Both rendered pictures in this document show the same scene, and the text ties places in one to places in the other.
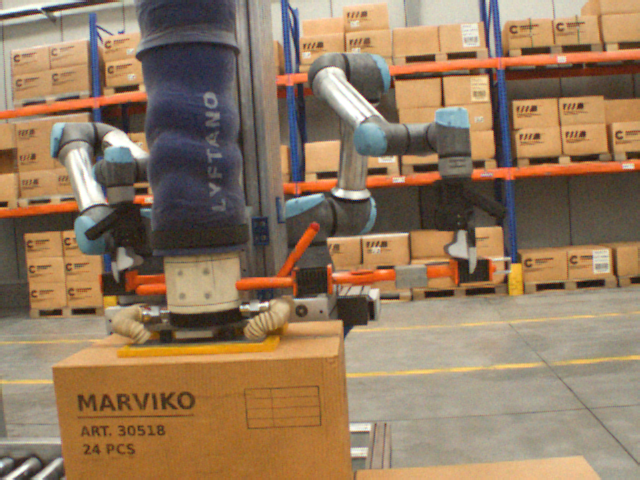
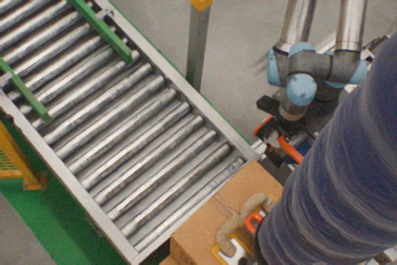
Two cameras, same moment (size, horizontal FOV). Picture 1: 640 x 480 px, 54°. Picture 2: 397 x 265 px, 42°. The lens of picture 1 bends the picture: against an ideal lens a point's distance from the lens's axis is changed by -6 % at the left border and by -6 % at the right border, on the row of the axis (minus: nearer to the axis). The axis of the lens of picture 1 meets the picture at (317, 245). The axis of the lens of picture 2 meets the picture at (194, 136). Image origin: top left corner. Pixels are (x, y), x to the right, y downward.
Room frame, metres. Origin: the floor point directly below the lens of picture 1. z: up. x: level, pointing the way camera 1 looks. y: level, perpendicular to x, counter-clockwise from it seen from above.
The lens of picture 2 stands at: (1.04, 0.33, 2.63)
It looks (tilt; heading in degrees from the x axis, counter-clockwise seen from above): 67 degrees down; 36
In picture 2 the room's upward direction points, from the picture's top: 7 degrees clockwise
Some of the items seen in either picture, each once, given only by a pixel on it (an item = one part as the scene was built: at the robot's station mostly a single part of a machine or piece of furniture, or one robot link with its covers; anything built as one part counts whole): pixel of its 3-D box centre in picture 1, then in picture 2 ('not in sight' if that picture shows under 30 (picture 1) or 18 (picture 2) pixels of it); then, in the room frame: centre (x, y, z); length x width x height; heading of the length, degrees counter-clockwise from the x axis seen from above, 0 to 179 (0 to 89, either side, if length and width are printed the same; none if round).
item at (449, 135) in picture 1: (452, 133); not in sight; (1.46, -0.32, 1.37); 0.09 x 0.08 x 0.11; 23
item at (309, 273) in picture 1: (313, 279); not in sight; (1.47, 0.01, 1.07); 0.10 x 0.08 x 0.06; 176
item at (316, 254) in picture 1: (308, 258); not in sight; (1.93, 0.03, 1.09); 0.15 x 0.15 x 0.10
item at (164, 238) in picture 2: not in sight; (198, 208); (1.52, 0.61, 0.58); 0.70 x 0.03 x 0.06; 175
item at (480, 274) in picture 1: (470, 269); not in sight; (1.45, -0.34, 1.07); 0.08 x 0.07 x 0.05; 86
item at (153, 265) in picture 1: (148, 267); (320, 92); (2.00, 0.52, 1.09); 0.15 x 0.15 x 0.10
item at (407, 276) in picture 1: (410, 276); not in sight; (1.46, -0.20, 1.06); 0.07 x 0.07 x 0.04; 86
